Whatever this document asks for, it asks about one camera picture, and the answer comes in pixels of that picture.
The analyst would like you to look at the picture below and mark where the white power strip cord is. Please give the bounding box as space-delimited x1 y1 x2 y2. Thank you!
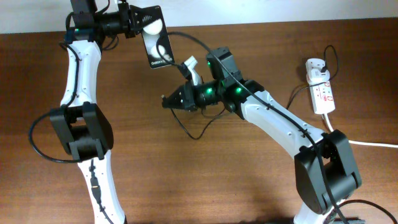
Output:
322 113 398 149

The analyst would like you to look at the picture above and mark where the white USB charger plug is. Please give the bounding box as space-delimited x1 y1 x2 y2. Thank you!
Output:
307 68 330 85

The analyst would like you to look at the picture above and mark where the black charging cable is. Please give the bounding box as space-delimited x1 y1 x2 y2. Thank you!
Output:
161 45 340 141

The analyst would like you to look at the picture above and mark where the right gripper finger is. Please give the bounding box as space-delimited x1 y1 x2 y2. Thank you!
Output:
162 99 186 110
163 85 185 103

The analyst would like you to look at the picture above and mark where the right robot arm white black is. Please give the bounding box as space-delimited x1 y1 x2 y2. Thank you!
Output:
162 47 362 223

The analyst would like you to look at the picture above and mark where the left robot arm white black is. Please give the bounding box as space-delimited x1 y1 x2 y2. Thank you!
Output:
50 1 162 223

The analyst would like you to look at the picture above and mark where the black smartphone with white circles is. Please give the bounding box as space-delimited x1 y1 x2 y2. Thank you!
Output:
142 6 175 69

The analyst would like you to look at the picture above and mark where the white power strip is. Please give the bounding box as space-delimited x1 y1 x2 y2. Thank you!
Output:
305 58 336 115

